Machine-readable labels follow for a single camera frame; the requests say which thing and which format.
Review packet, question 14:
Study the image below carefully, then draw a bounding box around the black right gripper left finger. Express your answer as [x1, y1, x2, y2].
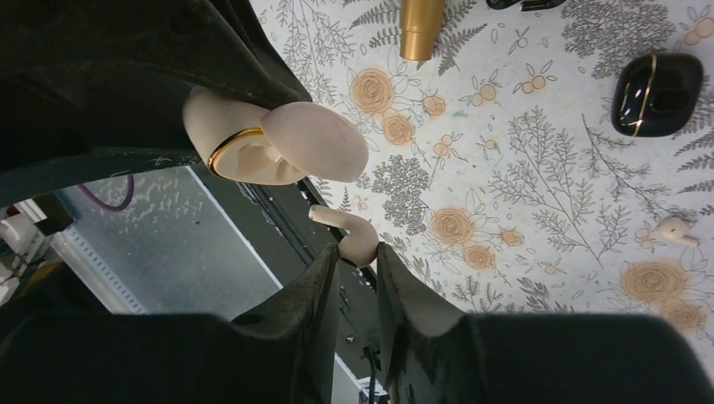
[1, 244, 339, 403]

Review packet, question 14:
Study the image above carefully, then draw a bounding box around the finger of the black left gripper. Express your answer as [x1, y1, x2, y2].
[1, 0, 310, 206]

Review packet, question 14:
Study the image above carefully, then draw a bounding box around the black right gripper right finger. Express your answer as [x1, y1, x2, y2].
[377, 243, 713, 403]

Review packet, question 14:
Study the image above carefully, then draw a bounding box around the white earbud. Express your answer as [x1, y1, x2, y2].
[308, 205, 379, 268]
[658, 216, 700, 247]

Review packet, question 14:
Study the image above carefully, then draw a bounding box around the cream earbud charging case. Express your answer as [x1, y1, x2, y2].
[183, 86, 369, 185]

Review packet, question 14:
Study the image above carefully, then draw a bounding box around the black earbud charging case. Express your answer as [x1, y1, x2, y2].
[610, 53, 704, 138]

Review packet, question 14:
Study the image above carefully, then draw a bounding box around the gold microphone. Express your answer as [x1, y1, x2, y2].
[399, 0, 445, 61]

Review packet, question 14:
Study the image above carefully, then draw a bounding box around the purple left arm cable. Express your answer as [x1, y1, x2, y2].
[75, 173, 136, 213]

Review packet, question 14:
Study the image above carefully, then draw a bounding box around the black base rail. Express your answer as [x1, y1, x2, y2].
[192, 165, 379, 378]

